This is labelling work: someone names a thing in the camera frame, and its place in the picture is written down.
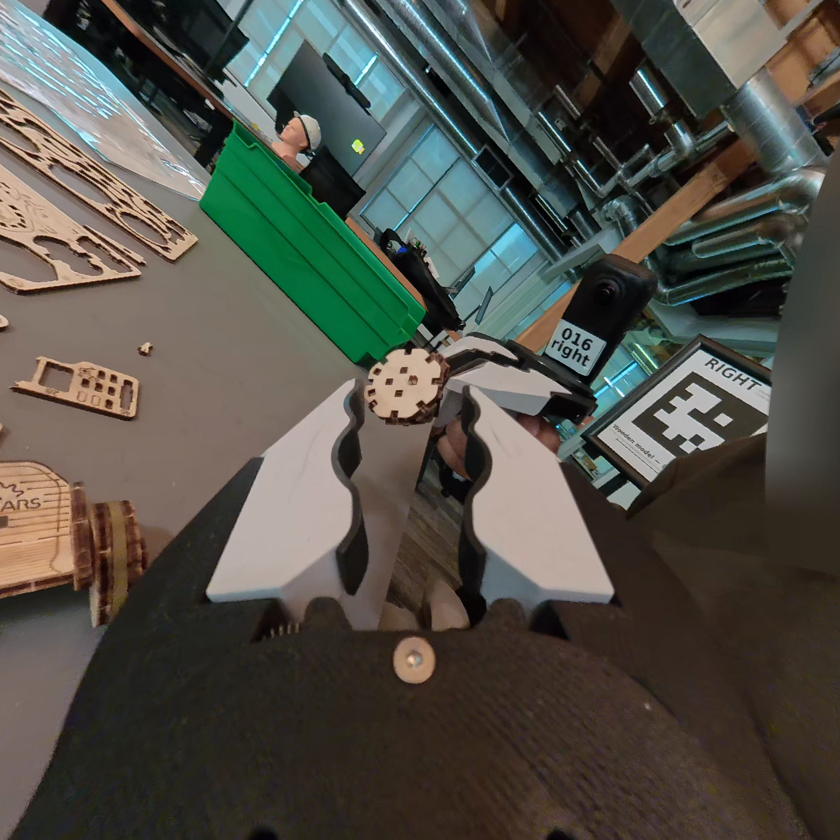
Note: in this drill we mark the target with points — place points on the large cut-out wooden sheet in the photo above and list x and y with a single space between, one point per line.
151 223

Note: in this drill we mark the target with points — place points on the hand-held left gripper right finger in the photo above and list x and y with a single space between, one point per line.
544 525

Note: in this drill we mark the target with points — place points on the small wooden model wheel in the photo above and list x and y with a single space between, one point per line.
407 387

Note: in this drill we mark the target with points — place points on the person's dark clothing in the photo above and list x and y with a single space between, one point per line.
722 558

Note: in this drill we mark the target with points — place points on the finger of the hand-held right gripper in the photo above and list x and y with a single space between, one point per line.
525 387
482 344

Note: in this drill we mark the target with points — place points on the wooden ceiling beam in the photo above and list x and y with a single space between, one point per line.
689 197

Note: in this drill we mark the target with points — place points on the black wall monitor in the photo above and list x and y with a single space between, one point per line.
315 85

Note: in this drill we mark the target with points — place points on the clear plastic sheet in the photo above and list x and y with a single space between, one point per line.
98 85

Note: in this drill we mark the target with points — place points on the engraved cut-out wooden sheet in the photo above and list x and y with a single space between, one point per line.
39 262

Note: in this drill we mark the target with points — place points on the silver ventilation duct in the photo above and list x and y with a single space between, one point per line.
754 131

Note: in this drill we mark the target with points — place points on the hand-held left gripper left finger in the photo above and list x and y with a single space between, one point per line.
282 512

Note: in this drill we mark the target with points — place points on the mannequin head with hard hat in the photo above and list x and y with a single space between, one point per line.
302 134

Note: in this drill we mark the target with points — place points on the green plastic bin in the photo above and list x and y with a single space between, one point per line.
308 243

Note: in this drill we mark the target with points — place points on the framed code sign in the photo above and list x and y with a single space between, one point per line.
689 407

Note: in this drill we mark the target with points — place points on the wooden vehicle model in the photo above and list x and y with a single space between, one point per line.
39 525

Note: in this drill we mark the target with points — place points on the wooden panel with slots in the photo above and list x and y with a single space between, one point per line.
85 387

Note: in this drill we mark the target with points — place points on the person's right hand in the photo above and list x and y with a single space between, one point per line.
453 453

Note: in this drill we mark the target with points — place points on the black bag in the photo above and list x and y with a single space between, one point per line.
420 275

